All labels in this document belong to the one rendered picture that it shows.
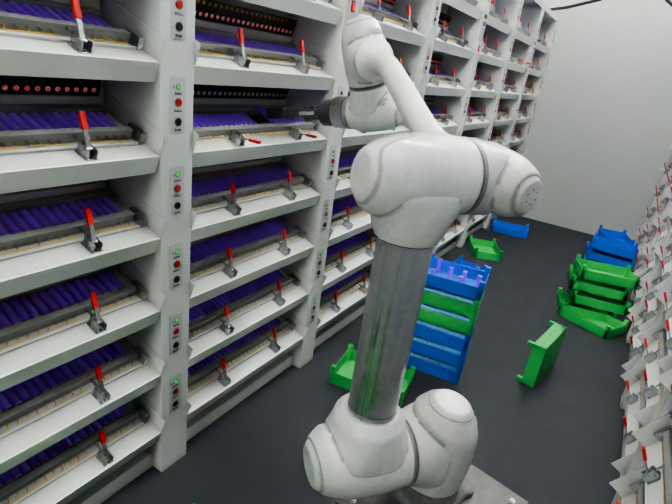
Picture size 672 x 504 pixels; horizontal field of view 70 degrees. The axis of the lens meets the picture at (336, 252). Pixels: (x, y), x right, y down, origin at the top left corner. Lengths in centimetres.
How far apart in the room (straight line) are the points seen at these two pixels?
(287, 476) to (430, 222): 107
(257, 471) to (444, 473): 69
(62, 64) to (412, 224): 68
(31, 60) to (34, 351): 57
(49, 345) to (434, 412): 83
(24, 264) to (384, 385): 73
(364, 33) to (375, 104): 17
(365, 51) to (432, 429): 88
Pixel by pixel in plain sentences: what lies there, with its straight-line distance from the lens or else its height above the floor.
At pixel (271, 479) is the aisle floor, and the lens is 163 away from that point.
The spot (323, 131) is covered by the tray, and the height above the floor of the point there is 97.
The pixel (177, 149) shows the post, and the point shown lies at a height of 96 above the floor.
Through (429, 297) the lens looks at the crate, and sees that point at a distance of 203.
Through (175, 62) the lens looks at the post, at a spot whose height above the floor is 115.
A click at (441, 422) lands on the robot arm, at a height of 53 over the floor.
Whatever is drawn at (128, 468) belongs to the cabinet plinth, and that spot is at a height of 5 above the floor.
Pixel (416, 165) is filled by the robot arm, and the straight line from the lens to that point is 75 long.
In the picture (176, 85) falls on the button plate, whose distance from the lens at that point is 118.
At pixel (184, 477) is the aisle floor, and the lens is 164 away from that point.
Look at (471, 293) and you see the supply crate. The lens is 199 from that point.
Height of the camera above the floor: 120
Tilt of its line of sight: 21 degrees down
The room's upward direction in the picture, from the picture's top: 8 degrees clockwise
